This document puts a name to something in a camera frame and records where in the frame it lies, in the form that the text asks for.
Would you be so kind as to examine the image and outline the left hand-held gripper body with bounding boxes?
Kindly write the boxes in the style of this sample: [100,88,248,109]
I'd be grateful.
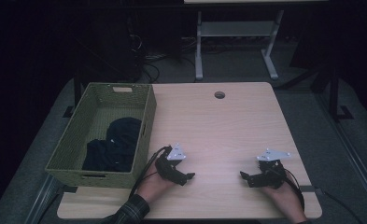
[154,143,187,181]

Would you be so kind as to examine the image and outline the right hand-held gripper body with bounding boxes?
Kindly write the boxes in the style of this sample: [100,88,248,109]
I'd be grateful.
[256,147,291,189]

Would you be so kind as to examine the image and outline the black printed garment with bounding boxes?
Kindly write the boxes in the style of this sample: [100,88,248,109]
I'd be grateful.
[81,117,143,173]

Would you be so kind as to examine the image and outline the green woven basket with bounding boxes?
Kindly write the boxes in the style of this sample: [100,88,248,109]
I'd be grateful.
[45,81,158,189]

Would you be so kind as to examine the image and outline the person's right hand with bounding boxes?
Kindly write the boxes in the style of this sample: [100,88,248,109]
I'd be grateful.
[261,172,303,211]

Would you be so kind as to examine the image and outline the person's left hand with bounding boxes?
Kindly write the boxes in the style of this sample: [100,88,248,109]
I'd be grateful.
[136,164,176,203]

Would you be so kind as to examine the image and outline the white-legged desk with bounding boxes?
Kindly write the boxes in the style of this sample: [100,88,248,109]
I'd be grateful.
[184,0,329,81]

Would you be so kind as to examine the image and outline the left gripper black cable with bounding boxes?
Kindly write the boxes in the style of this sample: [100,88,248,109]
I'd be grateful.
[128,145,173,199]

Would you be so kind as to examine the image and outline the black floor cable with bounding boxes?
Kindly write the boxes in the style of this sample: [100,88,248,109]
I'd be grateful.
[315,187,357,224]

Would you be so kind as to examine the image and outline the grey floor rail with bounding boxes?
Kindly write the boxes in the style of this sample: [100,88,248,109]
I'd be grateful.
[315,92,367,216]
[24,174,63,224]

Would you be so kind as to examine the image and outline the tangle of black floor cables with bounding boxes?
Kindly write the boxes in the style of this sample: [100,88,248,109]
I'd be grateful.
[128,34,198,84]

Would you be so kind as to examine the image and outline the black metal stand post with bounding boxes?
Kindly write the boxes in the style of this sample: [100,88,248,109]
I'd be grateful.
[63,68,82,119]
[327,64,355,121]

